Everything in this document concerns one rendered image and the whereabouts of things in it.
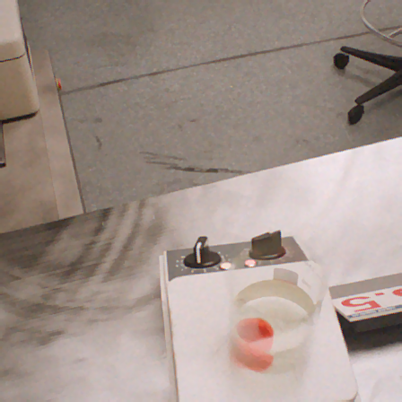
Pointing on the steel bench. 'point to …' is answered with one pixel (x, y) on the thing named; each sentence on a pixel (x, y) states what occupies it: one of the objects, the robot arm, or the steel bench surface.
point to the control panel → (175, 267)
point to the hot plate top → (219, 380)
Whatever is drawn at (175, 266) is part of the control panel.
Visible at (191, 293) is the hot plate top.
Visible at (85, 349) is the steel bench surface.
